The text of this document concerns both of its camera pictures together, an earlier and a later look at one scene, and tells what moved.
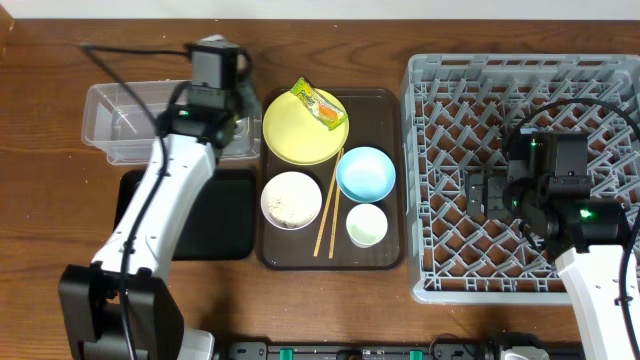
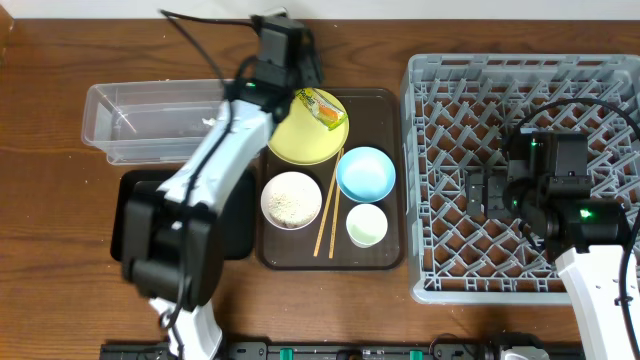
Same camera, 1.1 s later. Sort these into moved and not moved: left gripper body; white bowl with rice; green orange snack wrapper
Moved: left gripper body
Not moved: green orange snack wrapper; white bowl with rice
